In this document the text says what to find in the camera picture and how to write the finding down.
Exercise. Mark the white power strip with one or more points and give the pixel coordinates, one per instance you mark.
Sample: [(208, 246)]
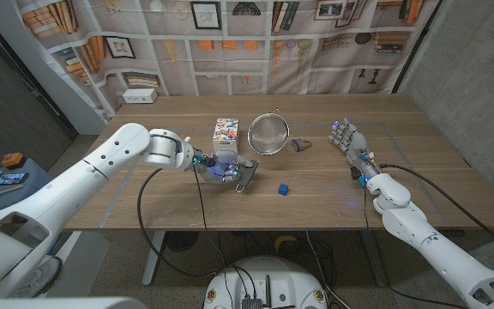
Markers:
[(140, 96)]

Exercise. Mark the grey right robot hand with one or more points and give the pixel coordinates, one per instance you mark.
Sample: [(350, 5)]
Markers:
[(357, 145)]

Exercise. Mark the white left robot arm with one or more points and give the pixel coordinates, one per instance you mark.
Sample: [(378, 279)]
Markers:
[(80, 180)]

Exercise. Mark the grey sneaker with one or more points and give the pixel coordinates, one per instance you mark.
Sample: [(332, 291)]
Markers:
[(45, 274)]

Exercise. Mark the white floor platform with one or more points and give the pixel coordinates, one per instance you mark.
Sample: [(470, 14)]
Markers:
[(84, 257)]

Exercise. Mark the yellow curved object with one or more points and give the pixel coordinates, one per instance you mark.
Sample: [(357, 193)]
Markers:
[(283, 240)]

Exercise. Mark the white table leg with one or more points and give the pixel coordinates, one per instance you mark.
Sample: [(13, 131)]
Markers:
[(152, 262)]

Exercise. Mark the black backdrop stand pole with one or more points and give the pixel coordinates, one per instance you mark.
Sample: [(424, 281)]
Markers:
[(417, 47)]

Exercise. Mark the black round base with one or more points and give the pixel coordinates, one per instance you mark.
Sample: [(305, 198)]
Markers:
[(181, 241)]

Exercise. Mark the colourful printed white box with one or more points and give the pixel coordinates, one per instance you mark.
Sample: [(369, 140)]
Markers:
[(226, 129)]

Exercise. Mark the white robot torso base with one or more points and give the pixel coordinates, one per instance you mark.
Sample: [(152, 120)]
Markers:
[(268, 274)]

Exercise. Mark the black smartphone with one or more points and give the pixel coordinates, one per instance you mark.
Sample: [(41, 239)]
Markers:
[(12, 178)]

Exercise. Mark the dark table leg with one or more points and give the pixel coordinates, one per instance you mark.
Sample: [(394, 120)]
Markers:
[(373, 262)]

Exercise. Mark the small blue block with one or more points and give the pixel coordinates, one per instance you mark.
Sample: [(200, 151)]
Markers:
[(283, 189)]

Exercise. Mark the black pedal with blue pads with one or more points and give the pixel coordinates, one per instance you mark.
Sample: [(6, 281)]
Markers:
[(55, 245)]

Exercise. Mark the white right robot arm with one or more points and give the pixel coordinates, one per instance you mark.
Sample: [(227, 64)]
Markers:
[(440, 257)]

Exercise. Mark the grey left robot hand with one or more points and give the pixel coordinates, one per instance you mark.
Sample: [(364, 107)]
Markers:
[(223, 167)]

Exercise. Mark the orange and black object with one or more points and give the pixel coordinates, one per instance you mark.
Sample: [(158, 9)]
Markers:
[(12, 159)]

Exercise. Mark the printed bookshelf backdrop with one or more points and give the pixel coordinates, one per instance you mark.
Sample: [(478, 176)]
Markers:
[(238, 60)]

